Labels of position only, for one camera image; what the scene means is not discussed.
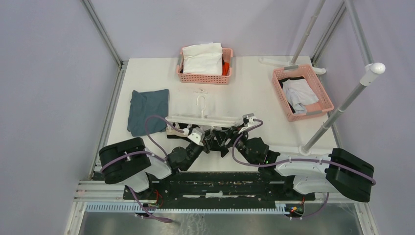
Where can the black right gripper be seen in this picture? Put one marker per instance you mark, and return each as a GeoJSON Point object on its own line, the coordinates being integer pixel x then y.
{"type": "Point", "coordinates": [222, 136]}

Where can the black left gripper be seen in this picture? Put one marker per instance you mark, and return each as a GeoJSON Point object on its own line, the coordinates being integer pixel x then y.
{"type": "Point", "coordinates": [201, 146]}

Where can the black underwear beige waistband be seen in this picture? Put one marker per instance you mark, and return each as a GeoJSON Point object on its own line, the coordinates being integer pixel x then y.
{"type": "Point", "coordinates": [208, 141]}

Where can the white clip hanger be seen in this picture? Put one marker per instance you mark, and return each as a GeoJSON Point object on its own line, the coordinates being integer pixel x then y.
{"type": "Point", "coordinates": [185, 122]}

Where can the pink basket with white cloth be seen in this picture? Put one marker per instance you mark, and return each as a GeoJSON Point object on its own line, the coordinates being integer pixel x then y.
{"type": "Point", "coordinates": [206, 78]}

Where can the pink basket with underwear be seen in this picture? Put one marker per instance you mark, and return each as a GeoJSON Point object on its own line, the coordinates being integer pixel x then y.
{"type": "Point", "coordinates": [306, 71]}

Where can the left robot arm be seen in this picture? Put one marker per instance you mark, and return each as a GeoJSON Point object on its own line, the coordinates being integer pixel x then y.
{"type": "Point", "coordinates": [131, 163]}

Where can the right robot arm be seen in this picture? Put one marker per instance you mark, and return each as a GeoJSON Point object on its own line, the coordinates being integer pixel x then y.
{"type": "Point", "coordinates": [338, 171]}

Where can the small white loose clip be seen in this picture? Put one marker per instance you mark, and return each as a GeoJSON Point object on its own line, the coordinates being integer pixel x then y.
{"type": "Point", "coordinates": [201, 91]}

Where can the light grey underwear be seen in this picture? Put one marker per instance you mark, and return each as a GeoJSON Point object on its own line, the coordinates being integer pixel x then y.
{"type": "Point", "coordinates": [298, 94]}

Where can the folded blue-grey cloth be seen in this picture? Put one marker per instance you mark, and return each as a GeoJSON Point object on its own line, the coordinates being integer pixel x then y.
{"type": "Point", "coordinates": [143, 105]}

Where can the white crumpled cloth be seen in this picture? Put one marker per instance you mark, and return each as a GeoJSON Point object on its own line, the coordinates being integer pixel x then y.
{"type": "Point", "coordinates": [204, 59]}

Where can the metal drying rack stand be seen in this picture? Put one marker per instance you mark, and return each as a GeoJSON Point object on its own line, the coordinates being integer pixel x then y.
{"type": "Point", "coordinates": [373, 70]}

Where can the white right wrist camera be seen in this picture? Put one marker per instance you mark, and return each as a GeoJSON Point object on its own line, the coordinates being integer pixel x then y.
{"type": "Point", "coordinates": [248, 122]}

